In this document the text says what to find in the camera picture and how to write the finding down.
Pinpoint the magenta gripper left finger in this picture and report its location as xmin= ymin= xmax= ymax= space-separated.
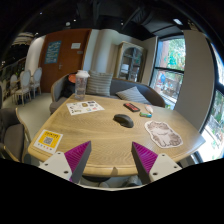
xmin=40 ymin=141 xmax=91 ymax=184

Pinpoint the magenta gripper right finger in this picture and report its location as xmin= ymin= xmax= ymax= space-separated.
xmin=131 ymin=142 xmax=181 ymax=184

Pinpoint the black computer mouse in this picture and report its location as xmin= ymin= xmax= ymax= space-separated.
xmin=114 ymin=114 xmax=134 ymax=128

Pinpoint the yellow QR code card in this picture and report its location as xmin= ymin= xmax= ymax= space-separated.
xmin=34 ymin=129 xmax=63 ymax=154

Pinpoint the green eraser block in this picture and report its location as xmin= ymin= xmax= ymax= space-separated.
xmin=139 ymin=112 xmax=152 ymax=118

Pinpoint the pink small tube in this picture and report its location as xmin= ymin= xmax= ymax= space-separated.
xmin=145 ymin=105 xmax=153 ymax=114

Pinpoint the white sticker sheet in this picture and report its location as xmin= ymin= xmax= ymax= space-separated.
xmin=66 ymin=101 xmax=103 ymax=115

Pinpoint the black red phone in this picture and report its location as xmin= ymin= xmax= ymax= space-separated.
xmin=123 ymin=103 xmax=140 ymax=112

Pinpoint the grey armchair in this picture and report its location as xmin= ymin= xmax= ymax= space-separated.
xmin=0 ymin=108 xmax=31 ymax=163

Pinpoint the striped flat cushion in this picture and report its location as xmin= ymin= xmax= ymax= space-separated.
xmin=116 ymin=86 xmax=149 ymax=104

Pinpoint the grey curved sofa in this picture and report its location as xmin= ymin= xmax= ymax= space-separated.
xmin=50 ymin=74 xmax=165 ymax=114

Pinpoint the striped grey cushion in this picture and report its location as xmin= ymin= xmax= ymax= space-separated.
xmin=86 ymin=70 xmax=113 ymax=96

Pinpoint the orange round cushion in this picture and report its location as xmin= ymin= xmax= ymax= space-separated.
xmin=68 ymin=74 xmax=76 ymax=83

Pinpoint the clear plastic water bottle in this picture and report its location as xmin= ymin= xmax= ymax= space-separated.
xmin=75 ymin=70 xmax=90 ymax=100

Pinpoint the white dining chair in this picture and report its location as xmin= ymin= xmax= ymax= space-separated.
xmin=30 ymin=67 xmax=42 ymax=93
xmin=15 ymin=70 xmax=31 ymax=100

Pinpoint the glass display cabinet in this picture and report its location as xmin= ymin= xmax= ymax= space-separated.
xmin=114 ymin=41 xmax=146 ymax=82

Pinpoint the blue door poster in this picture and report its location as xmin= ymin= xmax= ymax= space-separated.
xmin=45 ymin=41 xmax=61 ymax=64

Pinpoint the brown wooden door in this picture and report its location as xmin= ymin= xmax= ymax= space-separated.
xmin=39 ymin=29 xmax=91 ymax=93

